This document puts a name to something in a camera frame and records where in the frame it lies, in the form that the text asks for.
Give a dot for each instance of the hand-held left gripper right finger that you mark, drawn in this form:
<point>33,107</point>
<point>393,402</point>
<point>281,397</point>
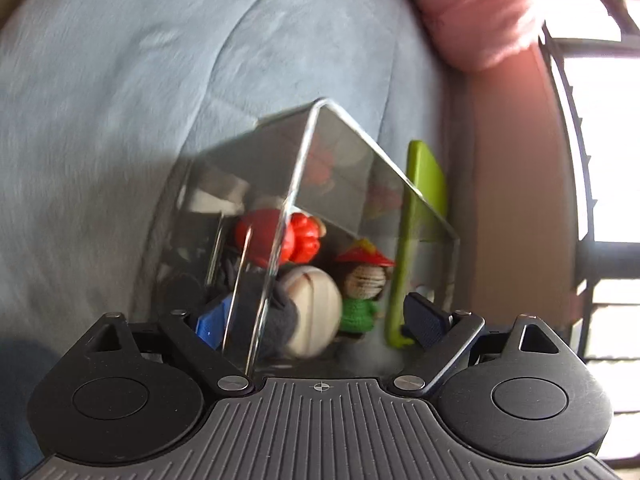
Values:
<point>425,320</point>

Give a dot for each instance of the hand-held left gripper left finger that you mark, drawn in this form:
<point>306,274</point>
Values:
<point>212,327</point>

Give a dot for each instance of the green lid with clear window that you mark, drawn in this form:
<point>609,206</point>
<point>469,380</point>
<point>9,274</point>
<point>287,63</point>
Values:
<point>425,175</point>

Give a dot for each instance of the clear plastic storage box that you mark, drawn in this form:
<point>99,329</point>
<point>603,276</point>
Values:
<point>340,170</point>

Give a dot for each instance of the dark grey cloth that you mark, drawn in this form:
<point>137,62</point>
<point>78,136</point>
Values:
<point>280,320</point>

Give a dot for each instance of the crochet doll green body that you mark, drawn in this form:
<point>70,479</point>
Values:
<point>360,280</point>

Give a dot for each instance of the beige ball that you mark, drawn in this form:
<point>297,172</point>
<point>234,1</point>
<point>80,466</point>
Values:
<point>315,305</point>

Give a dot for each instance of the red toy figure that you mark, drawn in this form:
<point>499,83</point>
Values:
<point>265,235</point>

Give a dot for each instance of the grey-blue mattress cover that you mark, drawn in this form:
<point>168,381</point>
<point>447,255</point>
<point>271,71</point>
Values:
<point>100,110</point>

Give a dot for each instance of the pink quilt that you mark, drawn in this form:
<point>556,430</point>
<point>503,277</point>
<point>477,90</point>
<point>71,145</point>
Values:
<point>475,5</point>

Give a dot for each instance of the black window frame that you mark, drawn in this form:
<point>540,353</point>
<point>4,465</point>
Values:
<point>595,255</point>

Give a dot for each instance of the beige padded bed rail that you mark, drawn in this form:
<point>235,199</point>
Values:
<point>515,160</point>

